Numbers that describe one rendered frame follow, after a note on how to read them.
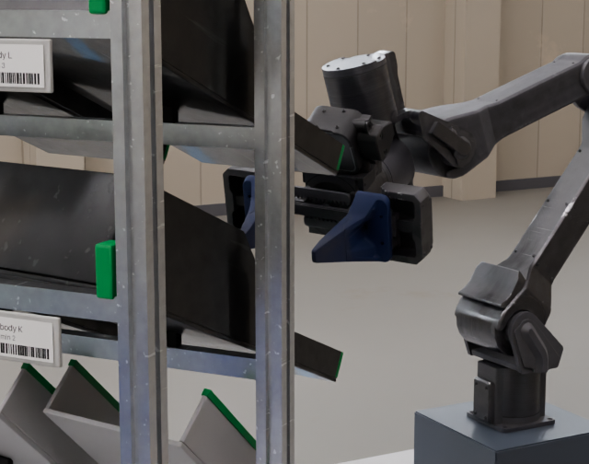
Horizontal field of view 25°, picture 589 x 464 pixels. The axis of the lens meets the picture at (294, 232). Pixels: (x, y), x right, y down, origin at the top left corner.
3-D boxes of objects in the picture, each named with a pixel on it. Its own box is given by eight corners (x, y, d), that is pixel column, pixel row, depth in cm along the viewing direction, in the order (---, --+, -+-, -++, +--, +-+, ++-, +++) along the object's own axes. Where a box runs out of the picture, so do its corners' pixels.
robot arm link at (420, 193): (274, 198, 124) (270, 136, 122) (461, 226, 116) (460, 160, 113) (228, 233, 118) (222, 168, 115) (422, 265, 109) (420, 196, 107)
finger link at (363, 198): (353, 255, 112) (349, 189, 109) (392, 261, 110) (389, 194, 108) (313, 290, 106) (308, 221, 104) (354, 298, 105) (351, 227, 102)
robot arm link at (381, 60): (429, 151, 129) (403, 31, 125) (483, 160, 122) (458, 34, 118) (333, 192, 123) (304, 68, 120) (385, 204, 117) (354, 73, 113)
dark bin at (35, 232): (204, 356, 110) (227, 270, 112) (336, 383, 103) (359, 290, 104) (-44, 266, 88) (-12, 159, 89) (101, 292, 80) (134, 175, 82)
